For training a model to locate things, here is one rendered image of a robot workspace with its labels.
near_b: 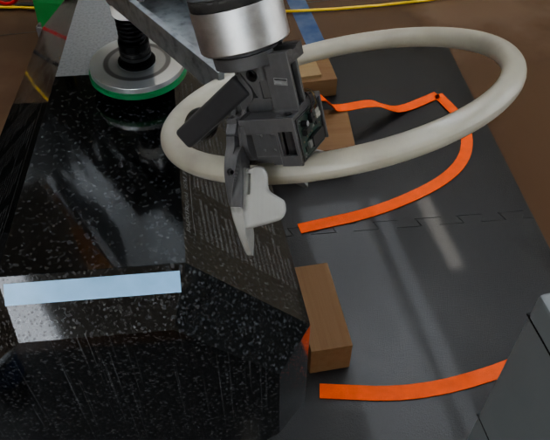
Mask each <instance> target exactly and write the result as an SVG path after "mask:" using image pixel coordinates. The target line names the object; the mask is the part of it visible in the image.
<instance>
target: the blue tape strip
mask: <svg viewBox="0 0 550 440"><path fill-rule="evenodd" d="M3 292H4V304H5V306H18V305H29V304H40V303H52V302H62V301H74V300H84V299H106V298H117V297H128V296H139V295H150V294H162V293H172V292H182V290H181V278H180V271H173V272H151V273H140V274H128V275H117V276H105V277H94V278H73V279H61V280H50V281H38V282H27V283H16V284H4V285H3Z"/></svg>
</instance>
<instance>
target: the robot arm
mask: <svg viewBox="0 0 550 440"><path fill-rule="evenodd" d="M186 1H187V4H188V6H189V15H190V18H191V22H192V24H193V28H194V31H195V34H196V39H197V43H198V45H199V49H200V52H201V54H202V55H203V56H204V57H205V58H213V61H214V64H215V68H216V70H217V71H218V72H222V73H233V72H234V73H235V75H234V76H233V77H232V78H231V79H230V80H229V81H228V82H227V83H225V84H224V85H223V86H222V87H221V88H220V89H219V90H218V91H217V92H216V93H215V94H214V95H213V96H212V97H211V98H210V99H209V100H208V101H207V102H206V103H205V104H204V105H203V106H202V107H197V108H195V109H193V110H191V111H190V112H189V113H188V115H187V117H186V119H185V121H184V122H185V123H184V124H183V125H182V126H181V127H180V128H179V129H178V130H177V131H176V134H177V135H178V137H179V138H180V139H181V140H182V141H183V142H184V144H185V145H186V146H187V147H189V148H192V147H193V146H194V145H196V144H197V143H198V142H199V141H207V140H208V139H210V138H212V137H213V136H214V135H215V133H216V132H217V129H218V124H220V123H221V122H222V121H223V120H224V119H225V118H226V117H227V116H229V118H228V119H226V120H227V122H228V124H227V128H226V135H227V136H226V151H225V156H224V180H225V186H226V191H227V197H228V203H229V205H230V208H231V214H232V217H233V221H234V224H235V226H236V228H237V233H238V235H239V238H240V240H241V242H242V245H243V247H244V250H245V252H246V254H247V255H252V256H254V245H255V235H254V230H253V228H255V227H258V226H261V225H264V224H268V223H273V222H277V221H279V220H281V219H282V218H283V217H284V215H285V211H286V206H285V201H284V200H283V199H282V198H280V197H278V196H276V195H274V194H273V193H272V192H271V191H270V190H269V186H268V173H267V171H266V169H265V168H263V167H261V166H254V167H252V168H251V167H250V165H256V164H257V163H274V165H283V167H292V166H304V165H305V162H306V161H307V159H308V158H309V157H310V156H311V155H312V154H313V153H319V152H324V151H323V150H319V149H317V147H318V146H319V145H320V144H321V142H323V141H324V140H325V137H328V136H329V135H328V131H327V124H326V119H325V115H324V110H323V106H322V102H321V97H320V91H313V90H311V89H308V88H305V89H304V87H303V84H302V79H301V76H300V71H299V64H298V60H297V58H299V57H300V56H301V55H302V54H303V53H304V52H303V47H302V44H301V40H293V41H286V42H283V40H284V39H285V38H286V37H287V36H288V34H289V33H290V28H289V24H288V20H287V16H286V12H285V5H284V1H283V0H186ZM304 90H307V91H310V92H304Z"/></svg>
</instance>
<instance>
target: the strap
mask: <svg viewBox="0 0 550 440"><path fill-rule="evenodd" d="M320 97H321V101H326V102H327V104H328V105H330V106H331V107H332V108H333V109H335V110H336V111H338V112H345V111H351V110H355V109H360V108H365V107H382V108H385V109H387V110H389V111H393V112H397V113H401V112H406V111H409V110H413V109H415V108H418V107H421V106H423V105H426V104H428V103H430V102H432V101H434V100H437V101H438V102H439V103H440V104H441V105H442V106H443V107H444V108H445V109H446V110H447V111H448V112H449V113H452V112H454V111H456V110H457V108H456V107H455V106H454V105H453V104H452V103H451V102H450V101H449V100H448V99H447V98H446V97H445V96H444V95H443V94H442V93H440V94H436V93H435V92H433V93H430V94H427V95H425V96H423V97H421V98H419V99H417V100H413V101H411V102H408V103H405V104H402V105H399V106H389V105H385V104H382V103H379V102H376V101H374V100H360V101H355V102H350V103H345V104H338V105H334V104H331V103H330V102H329V101H327V100H326V99H325V98H324V97H323V96H322V95H320ZM472 143H473V139H472V134H469V135H467V136H465V137H464V138H462V139H461V147H460V151H459V154H458V156H457V159H456V160H455V161H454V162H453V163H452V164H451V165H450V166H449V167H448V168H447V169H446V170H445V171H444V172H443V173H442V174H441V175H439V176H438V177H436V178H435V179H433V180H432V181H430V182H427V183H426V184H424V185H423V186H421V187H419V188H417V189H413V190H411V191H410V192H408V193H406V194H403V195H401V196H398V197H396V198H393V199H390V200H388V201H386V202H383V203H379V204H376V205H374V206H371V207H367V208H365V209H361V210H356V211H352V212H348V213H345V214H341V215H337V216H332V217H325V218H321V219H317V220H313V221H309V222H304V223H298V226H299V230H300V232H301V234H302V233H306V232H310V231H314V230H321V229H325V228H329V227H334V226H337V225H342V224H345V223H352V222H356V221H360V220H363V219H366V218H370V217H374V216H377V215H380V214H382V213H385V212H388V211H391V210H394V209H397V208H399V207H402V206H403V205H406V204H408V203H412V202H414V201H415V200H417V199H420V198H422V197H424V196H427V195H428V194H430V193H432V192H434V191H436V190H437V189H440V188H441V187H443V186H444V185H445V184H446V183H448V182H450V181H451V180H452V179H453V178H455V177H456V176H457V175H458V174H459V173H460V172H461V171H462V170H463V169H464V167H465V165H466V164H467V162H468V161H469V159H470V157H471V152H472ZM506 361H507V359H506V360H504V361H501V362H498V363H495V364H493V365H491V366H488V367H485V368H481V369H477V370H474V371H471V372H468V373H465V374H461V375H456V376H452V377H449V378H445V379H441V380H436V381H431V382H421V383H414V384H406V385H394V386H366V385H345V384H325V383H320V398H321V399H341V400H362V401H401V400H411V399H419V398H425V397H432V396H436V395H445V394H449V393H453V392H457V391H460V390H464V389H468V388H473V387H476V386H478V385H482V384H485V383H487V382H492V381H495V380H497V379H498V377H499V375H500V373H501V371H502V369H503V367H504V365H505V363H506Z"/></svg>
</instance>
